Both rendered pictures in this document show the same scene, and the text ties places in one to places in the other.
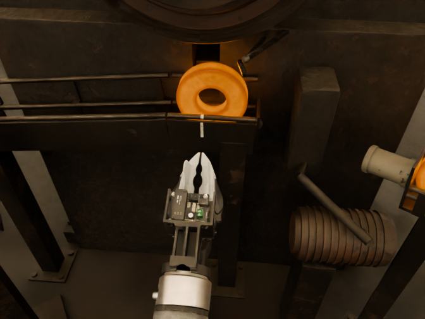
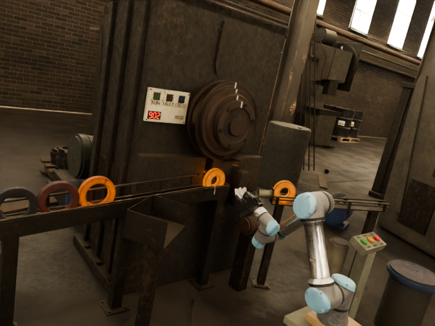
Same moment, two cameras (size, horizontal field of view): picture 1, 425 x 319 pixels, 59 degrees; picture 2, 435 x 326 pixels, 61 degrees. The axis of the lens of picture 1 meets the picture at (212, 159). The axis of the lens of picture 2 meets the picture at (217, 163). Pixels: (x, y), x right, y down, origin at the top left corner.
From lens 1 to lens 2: 182 cm
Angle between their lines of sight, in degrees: 49
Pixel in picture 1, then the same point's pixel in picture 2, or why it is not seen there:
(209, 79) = (217, 173)
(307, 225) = (250, 218)
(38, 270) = (109, 310)
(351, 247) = not seen: hidden behind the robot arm
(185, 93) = (208, 178)
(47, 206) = (74, 286)
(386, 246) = not seen: hidden behind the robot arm
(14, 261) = (87, 312)
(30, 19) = (157, 156)
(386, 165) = (265, 192)
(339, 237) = not seen: hidden behind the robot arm
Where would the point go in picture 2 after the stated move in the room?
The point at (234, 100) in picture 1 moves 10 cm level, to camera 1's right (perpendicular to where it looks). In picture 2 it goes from (222, 180) to (232, 178)
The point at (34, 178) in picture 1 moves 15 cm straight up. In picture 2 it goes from (46, 277) to (48, 255)
